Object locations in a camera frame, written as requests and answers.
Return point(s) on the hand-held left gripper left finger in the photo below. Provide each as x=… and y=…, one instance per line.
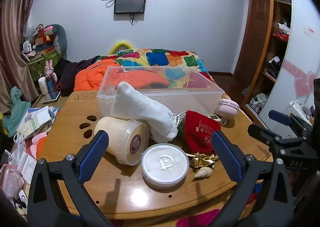
x=93, y=156

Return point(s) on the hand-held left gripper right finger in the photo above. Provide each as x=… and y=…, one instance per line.
x=226, y=154

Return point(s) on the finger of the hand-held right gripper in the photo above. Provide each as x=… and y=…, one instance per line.
x=287, y=151
x=280, y=117

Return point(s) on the cream plastic jar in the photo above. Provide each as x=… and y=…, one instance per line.
x=117, y=134

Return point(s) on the dotted mahjong tile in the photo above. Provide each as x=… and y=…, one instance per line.
x=213, y=116

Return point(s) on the pink round case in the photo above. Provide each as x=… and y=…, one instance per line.
x=227, y=109

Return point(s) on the clear plastic storage box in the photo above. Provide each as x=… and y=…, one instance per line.
x=200, y=101

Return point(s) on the round white lidded container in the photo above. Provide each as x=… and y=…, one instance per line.
x=162, y=169

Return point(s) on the white sock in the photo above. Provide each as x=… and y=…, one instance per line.
x=140, y=106

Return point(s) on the white bag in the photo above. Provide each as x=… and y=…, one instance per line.
x=258, y=101

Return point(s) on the gold foil wrapper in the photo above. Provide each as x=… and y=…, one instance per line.
x=200, y=159

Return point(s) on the beige seashell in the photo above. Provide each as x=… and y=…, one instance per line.
x=203, y=172

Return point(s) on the wooden wardrobe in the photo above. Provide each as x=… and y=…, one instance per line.
x=273, y=66

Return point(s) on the white paper booklet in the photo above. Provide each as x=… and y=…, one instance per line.
x=27, y=167

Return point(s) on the pile of papers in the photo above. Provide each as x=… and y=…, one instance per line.
x=35, y=121

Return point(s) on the silver tablet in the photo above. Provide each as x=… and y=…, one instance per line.
x=51, y=97

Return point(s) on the orange puffer jacket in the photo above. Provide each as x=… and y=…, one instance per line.
x=87, y=78

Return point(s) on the brown wooden door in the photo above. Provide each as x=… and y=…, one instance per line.
x=255, y=41

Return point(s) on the blue bottle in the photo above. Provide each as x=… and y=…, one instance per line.
x=51, y=85

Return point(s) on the pink cloth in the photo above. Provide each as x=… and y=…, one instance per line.
x=11, y=179

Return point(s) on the dark cloth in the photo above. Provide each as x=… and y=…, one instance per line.
x=68, y=74

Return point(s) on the white bottle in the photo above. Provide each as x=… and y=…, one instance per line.
x=42, y=85

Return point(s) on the green dinosaur plush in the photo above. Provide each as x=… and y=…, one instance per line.
x=17, y=111

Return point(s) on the pink rabbit figure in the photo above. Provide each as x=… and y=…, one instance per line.
x=50, y=68

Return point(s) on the green storage box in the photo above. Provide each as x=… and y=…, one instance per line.
x=37, y=66

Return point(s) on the yellow foam tube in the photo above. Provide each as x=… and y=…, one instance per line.
x=120, y=43

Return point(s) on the colourful checked blanket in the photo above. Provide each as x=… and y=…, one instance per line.
x=160, y=58

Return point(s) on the small white fan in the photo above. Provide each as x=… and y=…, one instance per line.
x=27, y=48

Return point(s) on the brown curtain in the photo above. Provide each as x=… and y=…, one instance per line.
x=12, y=54

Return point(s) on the small black wall monitor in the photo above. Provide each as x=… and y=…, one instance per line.
x=130, y=3

